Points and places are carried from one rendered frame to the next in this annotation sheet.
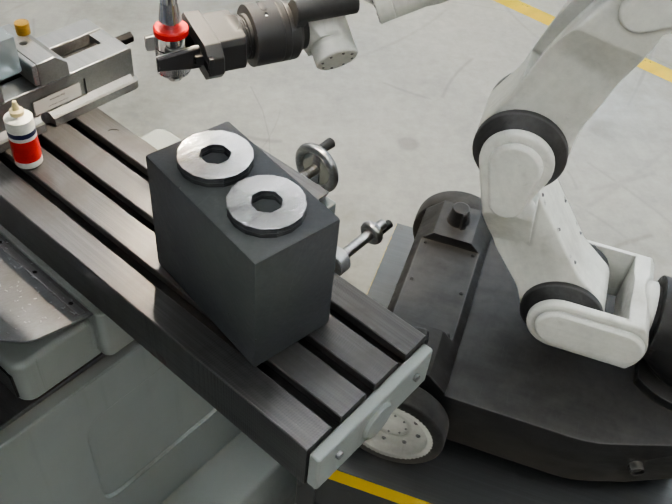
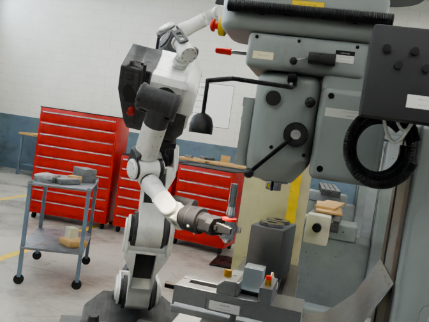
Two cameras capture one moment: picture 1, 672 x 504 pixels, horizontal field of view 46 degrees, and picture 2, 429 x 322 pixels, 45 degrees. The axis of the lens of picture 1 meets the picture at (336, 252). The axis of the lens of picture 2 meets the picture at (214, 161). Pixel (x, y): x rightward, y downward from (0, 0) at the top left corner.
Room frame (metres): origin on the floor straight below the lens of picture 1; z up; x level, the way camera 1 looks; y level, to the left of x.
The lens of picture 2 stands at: (1.72, 1.75, 1.43)
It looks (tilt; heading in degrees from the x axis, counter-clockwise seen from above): 3 degrees down; 245
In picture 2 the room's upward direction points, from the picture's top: 8 degrees clockwise
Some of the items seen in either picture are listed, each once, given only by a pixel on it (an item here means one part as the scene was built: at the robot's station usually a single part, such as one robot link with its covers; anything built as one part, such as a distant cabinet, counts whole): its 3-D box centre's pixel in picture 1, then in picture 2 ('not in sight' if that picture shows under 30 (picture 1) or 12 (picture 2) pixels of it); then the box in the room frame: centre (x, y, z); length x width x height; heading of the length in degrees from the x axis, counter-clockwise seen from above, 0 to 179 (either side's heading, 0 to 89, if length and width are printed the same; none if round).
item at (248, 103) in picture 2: not in sight; (246, 131); (0.96, 0.31, 1.45); 0.04 x 0.04 x 0.21; 54
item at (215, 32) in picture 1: (234, 39); (205, 223); (0.99, 0.18, 1.12); 0.13 x 0.12 x 0.10; 30
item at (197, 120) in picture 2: not in sight; (201, 122); (1.11, 0.29, 1.45); 0.07 x 0.07 x 0.06
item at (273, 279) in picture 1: (241, 238); (270, 246); (0.68, 0.12, 1.04); 0.22 x 0.12 x 0.20; 45
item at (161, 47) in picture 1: (172, 51); (228, 229); (0.95, 0.26, 1.12); 0.05 x 0.05 x 0.06
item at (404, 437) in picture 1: (392, 420); not in sight; (0.79, -0.14, 0.50); 0.20 x 0.05 x 0.20; 76
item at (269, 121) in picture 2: not in sight; (283, 128); (0.87, 0.38, 1.47); 0.21 x 0.19 x 0.32; 54
